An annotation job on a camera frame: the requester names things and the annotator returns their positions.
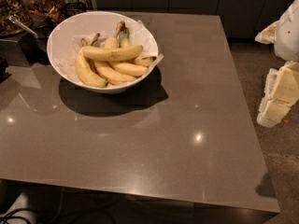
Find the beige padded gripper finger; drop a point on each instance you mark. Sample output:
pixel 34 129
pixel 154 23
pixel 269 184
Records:
pixel 281 92

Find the left curved yellow banana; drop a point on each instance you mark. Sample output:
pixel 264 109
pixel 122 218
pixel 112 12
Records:
pixel 86 74

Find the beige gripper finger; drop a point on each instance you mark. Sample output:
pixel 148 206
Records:
pixel 268 34

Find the glass container with brown snacks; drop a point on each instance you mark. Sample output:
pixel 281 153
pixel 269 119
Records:
pixel 53 9

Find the white ceramic bowl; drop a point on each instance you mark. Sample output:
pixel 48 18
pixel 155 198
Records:
pixel 68 31

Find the glass jar of dried snacks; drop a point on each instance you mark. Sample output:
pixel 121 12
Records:
pixel 16 9

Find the small right yellow banana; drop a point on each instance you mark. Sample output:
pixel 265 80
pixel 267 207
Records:
pixel 144 61

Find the metal serving spoon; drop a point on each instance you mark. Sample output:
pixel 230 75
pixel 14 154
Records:
pixel 16 20

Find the upright yellow banana with stem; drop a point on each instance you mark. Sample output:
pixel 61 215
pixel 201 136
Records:
pixel 113 42

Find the greenish upright banana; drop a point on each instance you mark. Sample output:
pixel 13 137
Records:
pixel 125 41

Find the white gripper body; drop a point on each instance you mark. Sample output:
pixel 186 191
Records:
pixel 288 32

